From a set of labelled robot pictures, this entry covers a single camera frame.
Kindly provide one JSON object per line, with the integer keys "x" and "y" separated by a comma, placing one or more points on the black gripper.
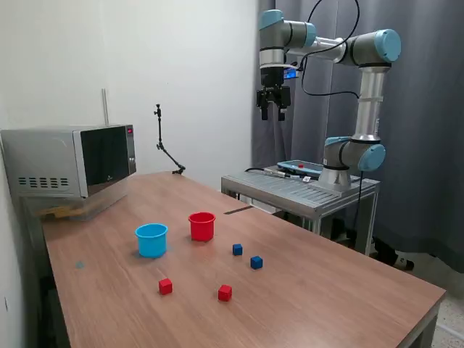
{"x": 272, "y": 78}

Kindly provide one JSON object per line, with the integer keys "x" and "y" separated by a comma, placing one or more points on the blue cube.
{"x": 237, "y": 249}
{"x": 256, "y": 262}

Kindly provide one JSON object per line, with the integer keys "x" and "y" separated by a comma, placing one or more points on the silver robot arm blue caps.
{"x": 369, "y": 94}

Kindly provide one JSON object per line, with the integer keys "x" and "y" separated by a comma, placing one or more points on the blue teach pendant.
{"x": 301, "y": 168}

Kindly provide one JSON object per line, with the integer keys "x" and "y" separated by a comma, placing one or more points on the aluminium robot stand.
{"x": 290, "y": 190}

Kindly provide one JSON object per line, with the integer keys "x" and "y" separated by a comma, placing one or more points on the red plastic cup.
{"x": 202, "y": 230}

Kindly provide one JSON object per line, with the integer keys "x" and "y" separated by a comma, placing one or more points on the grey curtain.
{"x": 417, "y": 108}

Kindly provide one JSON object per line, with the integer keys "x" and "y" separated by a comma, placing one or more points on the black item on floor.
{"x": 384, "y": 250}

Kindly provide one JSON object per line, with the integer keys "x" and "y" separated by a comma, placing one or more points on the blue plastic cup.
{"x": 152, "y": 243}

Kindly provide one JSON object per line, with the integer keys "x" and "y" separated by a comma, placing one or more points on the red cube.
{"x": 165, "y": 287}
{"x": 224, "y": 293}

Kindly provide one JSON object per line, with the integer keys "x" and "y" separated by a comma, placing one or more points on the black and white shoe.
{"x": 404, "y": 262}

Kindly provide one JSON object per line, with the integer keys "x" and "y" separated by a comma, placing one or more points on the silver microwave oven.
{"x": 47, "y": 159}

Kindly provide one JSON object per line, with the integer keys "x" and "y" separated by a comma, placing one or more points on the small blue tape mark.
{"x": 79, "y": 265}

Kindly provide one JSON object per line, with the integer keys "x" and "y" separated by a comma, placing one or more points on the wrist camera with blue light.
{"x": 291, "y": 74}

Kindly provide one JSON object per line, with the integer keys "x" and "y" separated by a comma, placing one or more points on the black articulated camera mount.
{"x": 159, "y": 134}

